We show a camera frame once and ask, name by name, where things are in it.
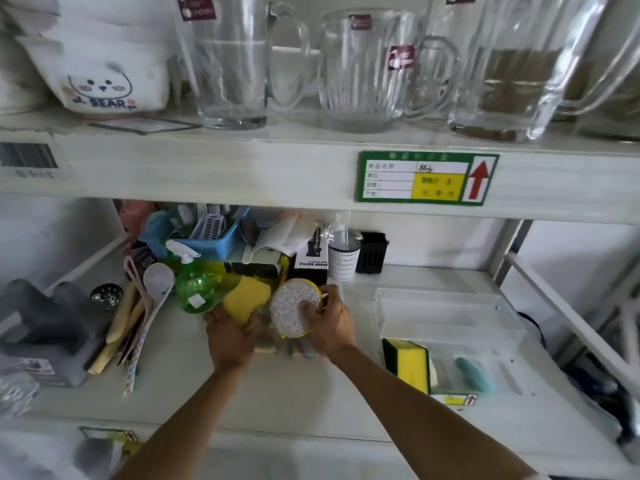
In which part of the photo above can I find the person's right hand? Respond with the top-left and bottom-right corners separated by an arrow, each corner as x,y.
300,284 -> 358,360

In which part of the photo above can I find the person's left hand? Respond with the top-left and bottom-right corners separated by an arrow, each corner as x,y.
203,304 -> 264,374

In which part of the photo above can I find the round silver scrubber pad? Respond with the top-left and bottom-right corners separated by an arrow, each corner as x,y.
269,278 -> 325,339

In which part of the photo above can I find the person's left forearm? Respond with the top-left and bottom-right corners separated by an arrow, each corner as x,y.
111,364 -> 251,480

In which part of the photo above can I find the person's right forearm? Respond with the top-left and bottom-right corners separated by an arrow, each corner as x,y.
327,345 -> 543,480

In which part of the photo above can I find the green spray bottle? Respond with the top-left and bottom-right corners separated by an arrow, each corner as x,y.
166,239 -> 224,314

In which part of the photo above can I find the black and white carton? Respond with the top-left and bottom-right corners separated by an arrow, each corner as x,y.
293,227 -> 329,288

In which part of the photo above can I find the white dotted cup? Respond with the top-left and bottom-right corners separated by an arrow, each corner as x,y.
327,229 -> 363,282

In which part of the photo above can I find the black slotted holder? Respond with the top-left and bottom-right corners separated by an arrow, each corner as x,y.
355,231 -> 390,275

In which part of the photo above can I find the white plastic ladle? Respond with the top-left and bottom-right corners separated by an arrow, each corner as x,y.
131,263 -> 176,345

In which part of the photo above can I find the blue plastic basket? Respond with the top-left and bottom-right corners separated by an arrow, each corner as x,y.
138,205 -> 250,261

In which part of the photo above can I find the pink patterned spoon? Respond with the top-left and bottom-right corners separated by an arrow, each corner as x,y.
120,255 -> 166,398

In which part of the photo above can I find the white basket insert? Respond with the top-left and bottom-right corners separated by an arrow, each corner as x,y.
188,211 -> 227,245

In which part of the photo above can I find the beige wooden spatula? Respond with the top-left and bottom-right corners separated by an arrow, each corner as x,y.
87,281 -> 143,375

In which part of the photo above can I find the yellow and green sponge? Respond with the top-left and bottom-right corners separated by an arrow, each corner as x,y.
382,338 -> 432,395

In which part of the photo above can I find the black round strainer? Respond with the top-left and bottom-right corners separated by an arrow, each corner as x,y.
90,283 -> 124,311

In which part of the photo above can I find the clear acrylic box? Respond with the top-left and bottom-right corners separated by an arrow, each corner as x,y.
374,287 -> 532,398

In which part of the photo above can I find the white metal shelf rack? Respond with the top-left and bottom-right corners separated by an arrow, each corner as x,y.
0,102 -> 640,480

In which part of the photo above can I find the green shelf price label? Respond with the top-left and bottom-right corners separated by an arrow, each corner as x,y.
355,151 -> 500,207

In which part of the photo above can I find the yellow edged shelf label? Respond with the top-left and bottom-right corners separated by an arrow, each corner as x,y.
79,426 -> 141,456

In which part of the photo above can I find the teal sponge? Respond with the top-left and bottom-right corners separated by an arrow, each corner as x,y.
454,357 -> 498,394

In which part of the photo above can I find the grey plastic container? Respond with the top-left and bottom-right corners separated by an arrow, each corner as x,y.
0,279 -> 108,388

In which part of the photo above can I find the ribbed glass pitcher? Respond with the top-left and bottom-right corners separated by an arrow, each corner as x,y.
317,8 -> 461,134

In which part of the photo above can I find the barcode sticker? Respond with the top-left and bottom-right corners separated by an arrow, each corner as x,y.
0,142 -> 62,183

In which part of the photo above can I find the tall smooth glass pitcher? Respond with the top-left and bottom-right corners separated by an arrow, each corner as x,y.
176,0 -> 312,131

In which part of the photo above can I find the large glass pitcher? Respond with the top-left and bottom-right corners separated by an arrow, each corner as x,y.
434,0 -> 640,143

